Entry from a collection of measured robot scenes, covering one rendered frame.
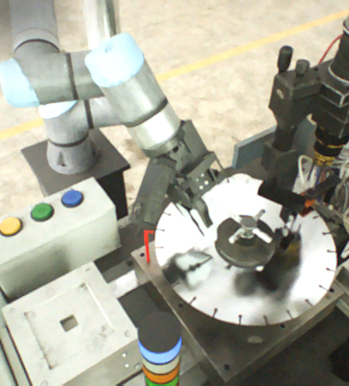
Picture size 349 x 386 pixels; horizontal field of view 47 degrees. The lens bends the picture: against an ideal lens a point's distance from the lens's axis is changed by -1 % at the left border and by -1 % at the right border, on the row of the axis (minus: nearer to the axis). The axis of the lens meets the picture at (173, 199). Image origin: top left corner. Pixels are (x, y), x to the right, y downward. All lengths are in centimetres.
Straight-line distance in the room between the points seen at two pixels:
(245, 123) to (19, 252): 198
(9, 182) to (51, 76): 173
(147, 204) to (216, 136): 190
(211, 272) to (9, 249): 41
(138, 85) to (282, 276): 40
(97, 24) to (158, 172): 49
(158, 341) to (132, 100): 31
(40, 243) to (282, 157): 50
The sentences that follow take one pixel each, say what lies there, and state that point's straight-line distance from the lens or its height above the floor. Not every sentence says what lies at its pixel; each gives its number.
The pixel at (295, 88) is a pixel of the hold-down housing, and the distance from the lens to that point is 59.
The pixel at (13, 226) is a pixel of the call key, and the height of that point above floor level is 91.
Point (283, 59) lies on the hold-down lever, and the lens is 62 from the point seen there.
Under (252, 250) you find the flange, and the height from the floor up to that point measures 96.
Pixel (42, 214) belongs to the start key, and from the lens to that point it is 88.
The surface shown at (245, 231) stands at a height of 100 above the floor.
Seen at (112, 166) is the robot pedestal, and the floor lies 75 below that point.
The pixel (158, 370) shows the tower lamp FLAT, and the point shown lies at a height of 111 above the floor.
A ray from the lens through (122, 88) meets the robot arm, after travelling 56.
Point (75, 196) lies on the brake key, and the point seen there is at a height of 91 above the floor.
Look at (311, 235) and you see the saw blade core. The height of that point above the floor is 95.
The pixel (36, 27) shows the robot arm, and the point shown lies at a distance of 72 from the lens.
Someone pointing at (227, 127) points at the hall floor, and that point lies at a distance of 256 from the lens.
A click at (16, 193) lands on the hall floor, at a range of 227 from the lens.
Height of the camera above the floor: 155
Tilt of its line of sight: 48 degrees down
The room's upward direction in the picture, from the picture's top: straight up
